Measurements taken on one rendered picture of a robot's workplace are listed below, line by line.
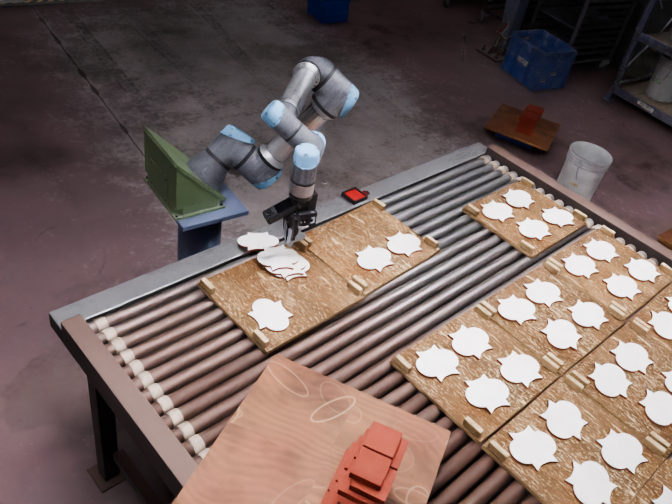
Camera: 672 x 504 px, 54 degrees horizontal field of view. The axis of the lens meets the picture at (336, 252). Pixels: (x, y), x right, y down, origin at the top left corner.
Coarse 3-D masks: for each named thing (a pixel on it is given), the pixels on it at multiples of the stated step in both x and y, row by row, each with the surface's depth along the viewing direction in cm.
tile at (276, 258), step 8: (264, 248) 221; (272, 248) 222; (280, 248) 223; (264, 256) 218; (272, 256) 219; (280, 256) 219; (288, 256) 220; (296, 256) 221; (264, 264) 215; (272, 264) 216; (280, 264) 216; (288, 264) 217
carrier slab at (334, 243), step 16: (368, 208) 254; (336, 224) 243; (352, 224) 244; (368, 224) 246; (384, 224) 248; (400, 224) 249; (320, 240) 234; (336, 240) 236; (352, 240) 237; (368, 240) 239; (384, 240) 240; (320, 256) 227; (336, 256) 229; (352, 256) 230; (400, 256) 234; (416, 256) 236; (432, 256) 240; (336, 272) 223; (352, 272) 224; (368, 272) 225; (384, 272) 226; (400, 272) 228; (368, 288) 219
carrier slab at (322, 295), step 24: (240, 264) 218; (312, 264) 223; (216, 288) 207; (240, 288) 209; (264, 288) 211; (288, 288) 212; (312, 288) 214; (336, 288) 216; (240, 312) 201; (312, 312) 206; (336, 312) 208; (288, 336) 197
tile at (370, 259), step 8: (368, 248) 233; (376, 248) 234; (360, 256) 229; (368, 256) 230; (376, 256) 231; (384, 256) 231; (360, 264) 226; (368, 264) 227; (376, 264) 227; (384, 264) 228; (392, 264) 229
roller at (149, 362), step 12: (516, 180) 292; (492, 192) 281; (444, 216) 261; (456, 216) 265; (420, 228) 252; (432, 228) 256; (216, 324) 198; (228, 324) 199; (192, 336) 193; (204, 336) 194; (216, 336) 197; (168, 348) 188; (180, 348) 189; (192, 348) 192; (144, 360) 183; (156, 360) 185; (168, 360) 187; (132, 372) 180
